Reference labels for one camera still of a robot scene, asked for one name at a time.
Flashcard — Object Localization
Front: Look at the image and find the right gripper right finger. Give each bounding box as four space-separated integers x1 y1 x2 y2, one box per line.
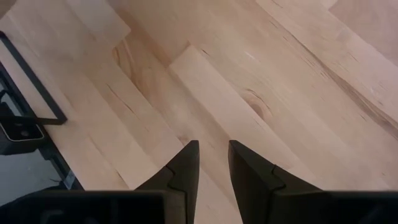
228 139 327 224

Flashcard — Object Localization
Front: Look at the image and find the black table-level camera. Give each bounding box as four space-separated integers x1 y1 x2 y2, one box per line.
0 102 47 156

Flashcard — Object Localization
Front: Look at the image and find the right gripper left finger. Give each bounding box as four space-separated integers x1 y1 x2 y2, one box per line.
135 139 200 224

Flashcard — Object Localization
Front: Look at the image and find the black aluminium table frame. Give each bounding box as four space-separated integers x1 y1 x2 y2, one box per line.
0 62 85 191

